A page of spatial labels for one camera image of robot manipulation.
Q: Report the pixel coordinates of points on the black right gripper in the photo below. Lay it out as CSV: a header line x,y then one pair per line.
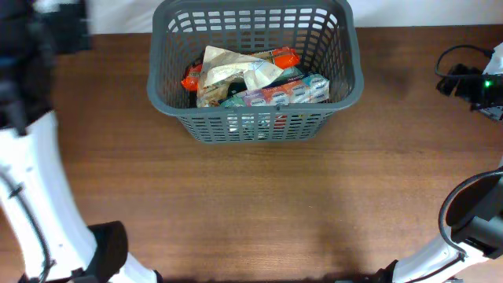
x,y
472,75

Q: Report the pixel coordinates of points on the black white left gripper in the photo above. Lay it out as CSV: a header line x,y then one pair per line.
x,y
71,27

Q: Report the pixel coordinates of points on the Kleenex tissue multipack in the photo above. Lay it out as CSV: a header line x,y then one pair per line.
x,y
302,89

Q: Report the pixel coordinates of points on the light blue tissue pack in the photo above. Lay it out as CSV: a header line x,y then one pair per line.
x,y
288,73

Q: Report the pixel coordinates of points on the San Remo spaghetti packet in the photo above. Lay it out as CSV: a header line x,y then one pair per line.
x,y
283,57

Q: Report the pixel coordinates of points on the beige brown pouch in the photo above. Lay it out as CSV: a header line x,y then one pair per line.
x,y
211,96

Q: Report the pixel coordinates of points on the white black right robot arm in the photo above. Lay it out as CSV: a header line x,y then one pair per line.
x,y
470,218

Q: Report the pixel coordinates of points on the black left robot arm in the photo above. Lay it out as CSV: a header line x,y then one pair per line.
x,y
56,244

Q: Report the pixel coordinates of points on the grey plastic basket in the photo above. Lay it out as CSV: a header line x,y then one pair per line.
x,y
322,32

